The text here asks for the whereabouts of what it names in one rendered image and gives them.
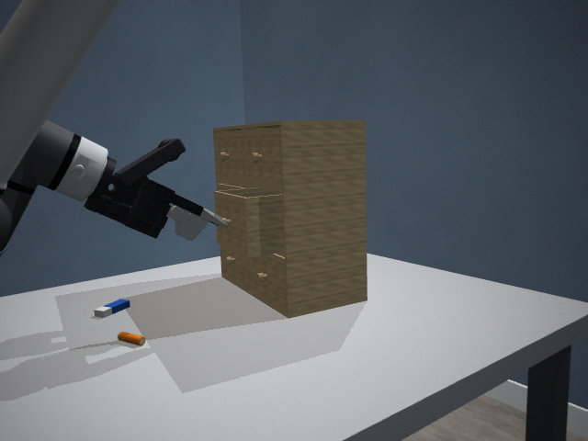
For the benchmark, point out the brown wooden chest of drawers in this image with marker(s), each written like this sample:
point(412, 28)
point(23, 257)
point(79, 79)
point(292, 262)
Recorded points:
point(324, 193)

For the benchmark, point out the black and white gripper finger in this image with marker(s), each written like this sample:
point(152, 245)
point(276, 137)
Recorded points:
point(178, 225)
point(193, 223)

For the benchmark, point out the blue and white eraser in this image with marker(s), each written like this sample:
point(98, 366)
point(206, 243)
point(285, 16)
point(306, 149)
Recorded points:
point(112, 308)

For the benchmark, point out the brown wooden drawer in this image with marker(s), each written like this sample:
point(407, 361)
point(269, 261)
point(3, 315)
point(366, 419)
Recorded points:
point(228, 186)
point(229, 156)
point(255, 220)
point(268, 279)
point(262, 157)
point(235, 267)

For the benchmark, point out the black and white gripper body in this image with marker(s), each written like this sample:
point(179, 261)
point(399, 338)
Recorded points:
point(138, 206)

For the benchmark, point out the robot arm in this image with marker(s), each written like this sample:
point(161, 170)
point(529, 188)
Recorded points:
point(41, 48)

